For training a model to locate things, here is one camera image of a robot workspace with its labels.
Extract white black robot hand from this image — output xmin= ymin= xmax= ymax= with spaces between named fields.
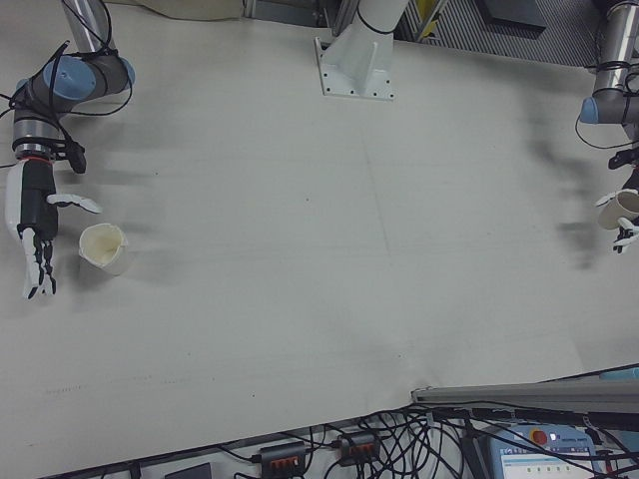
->
xmin=4 ymin=159 xmax=104 ymax=300
xmin=594 ymin=172 xmax=639 ymax=255

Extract plain beige cup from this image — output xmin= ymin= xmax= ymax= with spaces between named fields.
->
xmin=597 ymin=192 xmax=639 ymax=232

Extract cream cup with spout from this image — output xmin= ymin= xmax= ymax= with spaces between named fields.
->
xmin=78 ymin=224 xmax=131 ymax=276

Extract light blue plastic box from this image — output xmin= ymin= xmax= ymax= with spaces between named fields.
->
xmin=598 ymin=367 xmax=639 ymax=383

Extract teach pendant with red button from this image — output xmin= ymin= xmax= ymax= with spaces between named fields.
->
xmin=461 ymin=421 xmax=613 ymax=479

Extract black equipment box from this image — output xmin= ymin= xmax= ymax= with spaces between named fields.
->
xmin=478 ymin=0 xmax=548 ymax=34

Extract flat black box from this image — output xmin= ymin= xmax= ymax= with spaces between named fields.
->
xmin=164 ymin=462 xmax=214 ymax=479

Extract black power strip orange switches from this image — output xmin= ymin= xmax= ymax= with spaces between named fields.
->
xmin=336 ymin=432 xmax=383 ymax=463
xmin=258 ymin=441 xmax=309 ymax=473

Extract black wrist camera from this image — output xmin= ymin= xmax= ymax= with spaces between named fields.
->
xmin=607 ymin=149 xmax=639 ymax=171
xmin=59 ymin=139 xmax=89 ymax=175

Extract tangled black cables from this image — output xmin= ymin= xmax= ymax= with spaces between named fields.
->
xmin=219 ymin=403 xmax=639 ymax=479

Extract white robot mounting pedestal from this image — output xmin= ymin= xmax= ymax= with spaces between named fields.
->
xmin=313 ymin=0 xmax=398 ymax=103

